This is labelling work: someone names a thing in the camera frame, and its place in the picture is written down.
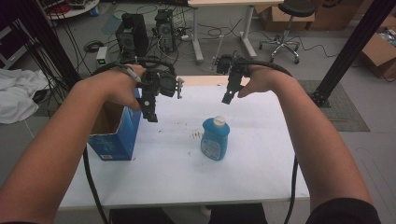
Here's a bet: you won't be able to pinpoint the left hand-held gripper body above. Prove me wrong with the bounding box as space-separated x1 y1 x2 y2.
136 68 185 104

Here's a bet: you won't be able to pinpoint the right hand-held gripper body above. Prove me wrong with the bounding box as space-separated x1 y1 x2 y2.
216 54 250 92

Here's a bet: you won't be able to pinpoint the person's right hand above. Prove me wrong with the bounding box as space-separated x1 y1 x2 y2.
236 63 294 99

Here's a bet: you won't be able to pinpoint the person's left hand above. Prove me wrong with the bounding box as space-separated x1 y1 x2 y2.
105 63 148 112

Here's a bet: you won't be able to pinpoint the blue cardboard box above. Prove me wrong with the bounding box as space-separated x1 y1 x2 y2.
87 88 143 162

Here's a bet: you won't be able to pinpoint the blue bottle with white cap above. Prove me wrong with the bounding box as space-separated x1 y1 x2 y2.
200 115 232 161

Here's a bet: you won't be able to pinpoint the black computer tower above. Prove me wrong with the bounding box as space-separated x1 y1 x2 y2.
153 8 177 54

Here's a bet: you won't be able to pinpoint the black box-shaped device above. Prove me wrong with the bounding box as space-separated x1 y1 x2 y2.
115 12 149 59

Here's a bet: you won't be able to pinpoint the small white device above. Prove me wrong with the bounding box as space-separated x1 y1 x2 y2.
95 46 108 68

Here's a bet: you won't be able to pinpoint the white desk with wooden top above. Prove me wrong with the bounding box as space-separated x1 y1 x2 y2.
186 0 285 65

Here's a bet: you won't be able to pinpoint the black swivel stool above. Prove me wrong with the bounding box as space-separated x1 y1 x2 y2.
259 0 318 65

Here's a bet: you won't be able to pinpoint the person's dark trousers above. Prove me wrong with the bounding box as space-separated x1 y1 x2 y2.
108 203 269 224

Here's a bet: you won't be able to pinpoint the round white table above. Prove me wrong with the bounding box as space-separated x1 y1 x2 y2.
46 0 101 21

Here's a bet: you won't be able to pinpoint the grey floor mat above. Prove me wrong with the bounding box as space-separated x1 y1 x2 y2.
297 79 372 133

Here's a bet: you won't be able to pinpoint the white cloth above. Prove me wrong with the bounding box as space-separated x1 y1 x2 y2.
0 68 50 125

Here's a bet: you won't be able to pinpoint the open brown cardboard box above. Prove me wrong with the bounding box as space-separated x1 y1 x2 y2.
358 30 396 79

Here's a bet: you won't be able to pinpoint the person's dark sleeve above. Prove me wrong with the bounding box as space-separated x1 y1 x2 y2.
305 197 383 224

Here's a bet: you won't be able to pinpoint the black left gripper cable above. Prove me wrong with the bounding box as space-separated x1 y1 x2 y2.
81 57 177 224

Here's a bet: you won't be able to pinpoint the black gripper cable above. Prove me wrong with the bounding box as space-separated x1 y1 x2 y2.
246 59 299 224
81 57 177 224

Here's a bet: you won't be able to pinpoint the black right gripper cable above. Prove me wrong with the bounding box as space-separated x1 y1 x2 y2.
246 59 299 224

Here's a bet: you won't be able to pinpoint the black metal frame post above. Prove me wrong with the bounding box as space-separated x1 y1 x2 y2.
17 0 83 90
310 0 396 108

